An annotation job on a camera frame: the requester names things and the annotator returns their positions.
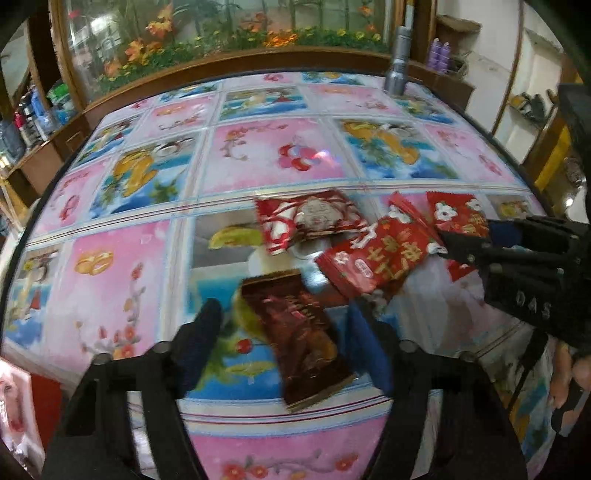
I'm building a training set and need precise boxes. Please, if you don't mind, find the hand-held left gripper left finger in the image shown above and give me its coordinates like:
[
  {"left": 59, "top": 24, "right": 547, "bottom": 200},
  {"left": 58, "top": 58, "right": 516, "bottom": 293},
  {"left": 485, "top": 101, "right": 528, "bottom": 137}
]
[{"left": 41, "top": 298, "right": 225, "bottom": 480}]

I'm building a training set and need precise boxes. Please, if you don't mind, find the green plastic bag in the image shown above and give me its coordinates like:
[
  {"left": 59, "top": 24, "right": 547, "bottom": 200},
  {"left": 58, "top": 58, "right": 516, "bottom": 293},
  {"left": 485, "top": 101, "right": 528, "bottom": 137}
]
[{"left": 48, "top": 82, "right": 76, "bottom": 117}]

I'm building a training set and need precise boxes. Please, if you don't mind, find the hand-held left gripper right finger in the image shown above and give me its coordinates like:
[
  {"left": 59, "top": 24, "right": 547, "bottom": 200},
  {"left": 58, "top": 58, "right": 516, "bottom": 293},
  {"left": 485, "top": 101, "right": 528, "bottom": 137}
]
[{"left": 346, "top": 305, "right": 530, "bottom": 480}]

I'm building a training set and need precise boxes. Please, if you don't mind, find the wooden chair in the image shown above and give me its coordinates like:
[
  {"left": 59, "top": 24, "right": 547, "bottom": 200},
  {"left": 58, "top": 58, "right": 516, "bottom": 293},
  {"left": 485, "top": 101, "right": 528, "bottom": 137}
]
[{"left": 521, "top": 105, "right": 591, "bottom": 219}]

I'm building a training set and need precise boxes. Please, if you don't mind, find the silver flashlight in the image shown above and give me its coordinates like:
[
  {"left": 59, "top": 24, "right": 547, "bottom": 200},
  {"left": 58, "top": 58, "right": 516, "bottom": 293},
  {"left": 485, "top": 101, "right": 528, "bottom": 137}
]
[{"left": 383, "top": 25, "right": 415, "bottom": 96}]

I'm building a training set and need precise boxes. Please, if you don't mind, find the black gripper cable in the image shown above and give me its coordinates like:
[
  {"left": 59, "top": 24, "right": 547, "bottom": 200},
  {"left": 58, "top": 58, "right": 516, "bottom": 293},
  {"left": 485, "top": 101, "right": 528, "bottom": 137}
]
[{"left": 509, "top": 329, "right": 549, "bottom": 412}]

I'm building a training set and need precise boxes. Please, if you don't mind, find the red white patterned snack packet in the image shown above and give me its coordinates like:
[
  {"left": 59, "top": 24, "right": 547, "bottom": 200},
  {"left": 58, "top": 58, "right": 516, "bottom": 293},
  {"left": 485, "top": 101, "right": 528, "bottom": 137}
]
[{"left": 255, "top": 189, "right": 371, "bottom": 257}]

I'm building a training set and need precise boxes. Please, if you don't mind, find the large red flower snack packet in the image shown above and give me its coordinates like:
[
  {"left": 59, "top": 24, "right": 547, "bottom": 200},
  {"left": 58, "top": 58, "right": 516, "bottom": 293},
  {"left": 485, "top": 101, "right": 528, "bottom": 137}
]
[{"left": 316, "top": 216, "right": 445, "bottom": 297}]

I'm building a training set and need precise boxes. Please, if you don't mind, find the blue bottle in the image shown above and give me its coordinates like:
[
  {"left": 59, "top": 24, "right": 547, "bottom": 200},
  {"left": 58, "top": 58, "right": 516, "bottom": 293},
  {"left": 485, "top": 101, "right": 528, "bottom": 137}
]
[{"left": 32, "top": 91, "right": 52, "bottom": 132}]

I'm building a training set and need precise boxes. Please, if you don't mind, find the black thermos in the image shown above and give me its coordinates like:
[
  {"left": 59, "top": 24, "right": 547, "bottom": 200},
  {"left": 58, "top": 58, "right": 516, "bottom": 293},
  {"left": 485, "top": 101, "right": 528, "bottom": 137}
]
[{"left": 20, "top": 98, "right": 38, "bottom": 140}]

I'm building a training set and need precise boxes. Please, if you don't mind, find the person's right hand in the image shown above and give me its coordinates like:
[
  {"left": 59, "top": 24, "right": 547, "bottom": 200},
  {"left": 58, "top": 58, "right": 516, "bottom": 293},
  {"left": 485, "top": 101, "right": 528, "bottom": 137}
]
[{"left": 551, "top": 342, "right": 591, "bottom": 409}]

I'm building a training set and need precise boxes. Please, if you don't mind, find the red cardboard box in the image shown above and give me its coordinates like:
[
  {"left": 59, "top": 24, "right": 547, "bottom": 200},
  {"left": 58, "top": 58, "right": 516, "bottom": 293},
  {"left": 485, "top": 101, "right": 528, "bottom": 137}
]
[{"left": 0, "top": 356, "right": 64, "bottom": 468}]

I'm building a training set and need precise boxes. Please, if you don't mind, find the glass display with artificial flowers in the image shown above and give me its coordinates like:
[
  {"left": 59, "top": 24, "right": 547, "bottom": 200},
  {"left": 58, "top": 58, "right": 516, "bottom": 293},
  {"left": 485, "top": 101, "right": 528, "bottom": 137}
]
[{"left": 50, "top": 0, "right": 408, "bottom": 99}]

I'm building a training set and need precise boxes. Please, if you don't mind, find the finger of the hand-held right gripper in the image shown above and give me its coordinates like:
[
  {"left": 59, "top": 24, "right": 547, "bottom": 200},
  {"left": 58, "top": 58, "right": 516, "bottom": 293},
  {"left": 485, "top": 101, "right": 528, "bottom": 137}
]
[
  {"left": 436, "top": 230, "right": 497, "bottom": 278},
  {"left": 487, "top": 216, "right": 580, "bottom": 252}
]

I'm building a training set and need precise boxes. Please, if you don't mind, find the small red flower snack packet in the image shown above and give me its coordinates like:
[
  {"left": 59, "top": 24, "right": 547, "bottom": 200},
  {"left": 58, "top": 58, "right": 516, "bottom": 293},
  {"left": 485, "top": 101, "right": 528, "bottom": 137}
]
[
  {"left": 425, "top": 191, "right": 491, "bottom": 283},
  {"left": 387, "top": 191, "right": 428, "bottom": 228}
]

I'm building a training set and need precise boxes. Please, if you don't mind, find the brown snack packet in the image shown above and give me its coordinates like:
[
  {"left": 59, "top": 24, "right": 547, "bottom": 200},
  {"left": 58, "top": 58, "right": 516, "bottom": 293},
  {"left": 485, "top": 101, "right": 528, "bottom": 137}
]
[{"left": 239, "top": 270, "right": 359, "bottom": 414}]

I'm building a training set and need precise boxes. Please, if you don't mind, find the wooden shelf unit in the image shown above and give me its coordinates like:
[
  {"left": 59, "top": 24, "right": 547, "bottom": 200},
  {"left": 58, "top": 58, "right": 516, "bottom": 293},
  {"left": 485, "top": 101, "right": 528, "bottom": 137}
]
[{"left": 0, "top": 0, "right": 90, "bottom": 208}]

